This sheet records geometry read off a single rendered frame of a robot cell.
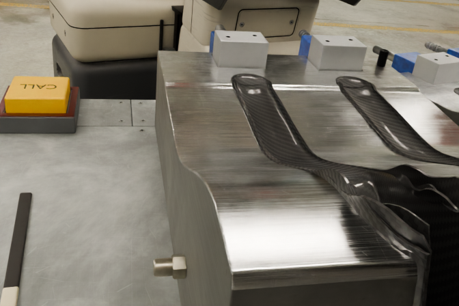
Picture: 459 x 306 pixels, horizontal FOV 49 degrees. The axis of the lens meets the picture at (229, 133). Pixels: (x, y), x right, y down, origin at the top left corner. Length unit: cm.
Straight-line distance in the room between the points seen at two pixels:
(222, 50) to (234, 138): 14
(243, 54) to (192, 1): 37
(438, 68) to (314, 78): 21
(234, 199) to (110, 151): 31
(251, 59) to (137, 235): 21
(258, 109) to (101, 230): 17
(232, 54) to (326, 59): 10
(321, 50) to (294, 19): 37
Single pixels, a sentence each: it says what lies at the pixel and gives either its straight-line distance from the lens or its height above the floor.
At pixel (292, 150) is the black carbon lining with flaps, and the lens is 40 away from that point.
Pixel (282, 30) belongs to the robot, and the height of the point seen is 83.
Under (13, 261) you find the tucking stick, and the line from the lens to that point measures 40.
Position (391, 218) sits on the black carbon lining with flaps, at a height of 95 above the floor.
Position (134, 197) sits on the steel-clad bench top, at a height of 80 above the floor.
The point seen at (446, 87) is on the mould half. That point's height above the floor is 86.
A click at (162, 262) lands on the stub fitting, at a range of 33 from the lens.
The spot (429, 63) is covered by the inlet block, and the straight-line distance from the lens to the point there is 68.
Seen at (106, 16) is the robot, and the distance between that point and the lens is 103.
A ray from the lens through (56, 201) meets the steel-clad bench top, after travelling 46.
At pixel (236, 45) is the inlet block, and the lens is 51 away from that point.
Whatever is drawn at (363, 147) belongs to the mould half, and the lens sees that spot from 41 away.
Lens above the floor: 107
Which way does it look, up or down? 28 degrees down
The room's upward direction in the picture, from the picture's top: 7 degrees clockwise
